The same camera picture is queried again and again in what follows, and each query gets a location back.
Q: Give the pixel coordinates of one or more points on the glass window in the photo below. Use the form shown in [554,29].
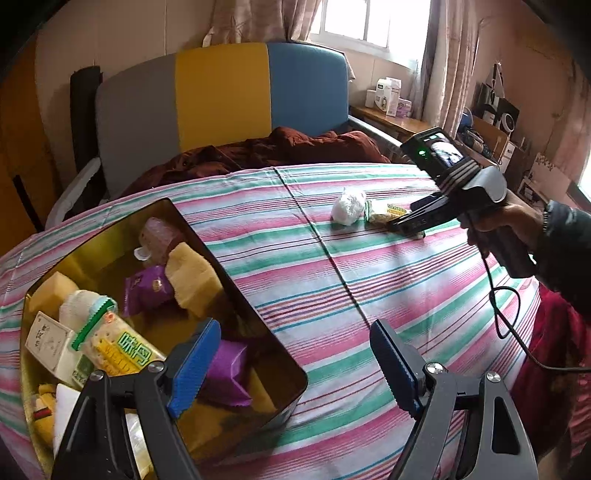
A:
[582,191]
[369,23]

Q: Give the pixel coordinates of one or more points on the dark red blanket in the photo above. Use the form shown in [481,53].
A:
[300,147]

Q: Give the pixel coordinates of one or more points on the multicoloured chair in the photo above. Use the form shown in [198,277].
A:
[221,92]

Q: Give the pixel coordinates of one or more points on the wooden wardrobe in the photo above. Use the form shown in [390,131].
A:
[23,161]

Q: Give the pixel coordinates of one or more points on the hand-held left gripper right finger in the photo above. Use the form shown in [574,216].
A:
[392,369]

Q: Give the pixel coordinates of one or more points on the pink tissue box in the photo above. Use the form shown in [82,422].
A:
[405,107]

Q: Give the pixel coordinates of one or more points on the white plastic bag ball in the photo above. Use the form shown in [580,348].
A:
[348,206]

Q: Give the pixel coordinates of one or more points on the purple printed snack packet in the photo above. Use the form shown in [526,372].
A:
[147,288]

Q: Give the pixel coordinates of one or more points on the yellow sponge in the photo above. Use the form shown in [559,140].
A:
[261,397]
[48,293]
[191,281]

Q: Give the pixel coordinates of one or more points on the large green cracker packet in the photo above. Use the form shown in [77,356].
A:
[115,344]

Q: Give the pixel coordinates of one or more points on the brown cardboard box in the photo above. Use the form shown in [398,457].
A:
[489,134]

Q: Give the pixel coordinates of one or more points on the small yellow packet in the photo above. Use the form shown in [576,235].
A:
[44,427]

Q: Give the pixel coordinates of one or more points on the person's right hand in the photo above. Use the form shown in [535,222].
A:
[517,221]

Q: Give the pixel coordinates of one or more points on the person's right forearm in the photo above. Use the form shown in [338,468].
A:
[568,249]

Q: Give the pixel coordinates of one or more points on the white sponge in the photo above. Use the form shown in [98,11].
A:
[67,410]

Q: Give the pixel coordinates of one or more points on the small green cracker packet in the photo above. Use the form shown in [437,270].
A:
[381,216]

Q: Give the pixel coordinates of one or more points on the plain purple packet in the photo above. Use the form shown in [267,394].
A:
[228,369]

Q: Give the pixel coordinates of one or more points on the wooden bedside desk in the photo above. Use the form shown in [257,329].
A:
[392,122]

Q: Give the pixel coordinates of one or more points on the black desktop device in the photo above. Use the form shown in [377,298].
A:
[496,104]

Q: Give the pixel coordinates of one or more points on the white bed rail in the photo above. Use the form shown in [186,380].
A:
[369,127]
[78,184]

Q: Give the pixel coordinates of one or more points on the striped tablecloth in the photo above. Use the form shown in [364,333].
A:
[346,300]

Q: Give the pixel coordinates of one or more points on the patterned pink curtain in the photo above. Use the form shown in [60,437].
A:
[258,18]
[448,69]

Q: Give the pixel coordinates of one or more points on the white and green carton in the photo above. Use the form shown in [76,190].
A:
[48,344]

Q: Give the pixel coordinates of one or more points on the gold tin box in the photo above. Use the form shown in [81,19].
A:
[83,263]

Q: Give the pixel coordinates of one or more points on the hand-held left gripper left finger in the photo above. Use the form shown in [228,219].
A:
[194,374]

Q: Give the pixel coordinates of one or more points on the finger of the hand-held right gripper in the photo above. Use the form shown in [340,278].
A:
[434,205]
[425,222]

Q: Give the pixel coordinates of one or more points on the small white box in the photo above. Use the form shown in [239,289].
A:
[372,99]

